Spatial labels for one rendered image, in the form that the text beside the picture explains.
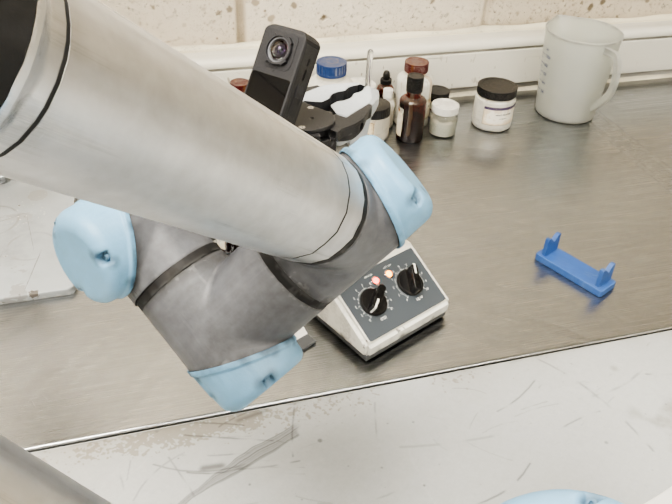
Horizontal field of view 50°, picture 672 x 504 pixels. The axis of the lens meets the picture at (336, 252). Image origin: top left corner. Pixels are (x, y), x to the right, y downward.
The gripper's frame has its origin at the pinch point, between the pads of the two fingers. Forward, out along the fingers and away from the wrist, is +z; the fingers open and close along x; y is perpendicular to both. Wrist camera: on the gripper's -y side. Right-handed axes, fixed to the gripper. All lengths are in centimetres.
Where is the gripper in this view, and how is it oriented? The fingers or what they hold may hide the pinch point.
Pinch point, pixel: (366, 88)
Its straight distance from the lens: 75.5
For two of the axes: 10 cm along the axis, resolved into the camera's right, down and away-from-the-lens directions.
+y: -0.5, 8.1, 5.8
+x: 8.0, 3.9, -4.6
